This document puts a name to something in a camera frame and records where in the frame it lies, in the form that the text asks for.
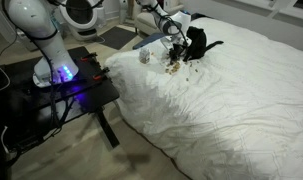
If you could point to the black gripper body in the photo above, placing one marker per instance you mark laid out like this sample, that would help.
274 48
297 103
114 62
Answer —
175 53

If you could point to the white round appliance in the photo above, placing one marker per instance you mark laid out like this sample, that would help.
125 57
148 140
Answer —
81 18

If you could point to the black robot table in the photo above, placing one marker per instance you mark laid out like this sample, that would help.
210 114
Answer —
31 121

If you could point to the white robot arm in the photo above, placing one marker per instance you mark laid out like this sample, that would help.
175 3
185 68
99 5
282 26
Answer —
56 65

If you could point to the orange handled clamp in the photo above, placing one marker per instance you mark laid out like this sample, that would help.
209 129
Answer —
87 57

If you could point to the black clamp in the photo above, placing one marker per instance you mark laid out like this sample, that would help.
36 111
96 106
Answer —
101 75

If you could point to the white quilted duvet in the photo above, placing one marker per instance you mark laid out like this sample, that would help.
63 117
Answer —
234 114

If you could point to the black cat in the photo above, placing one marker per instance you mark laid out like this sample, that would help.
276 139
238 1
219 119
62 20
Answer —
199 46

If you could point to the dark floor mat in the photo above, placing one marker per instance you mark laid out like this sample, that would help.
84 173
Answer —
117 37

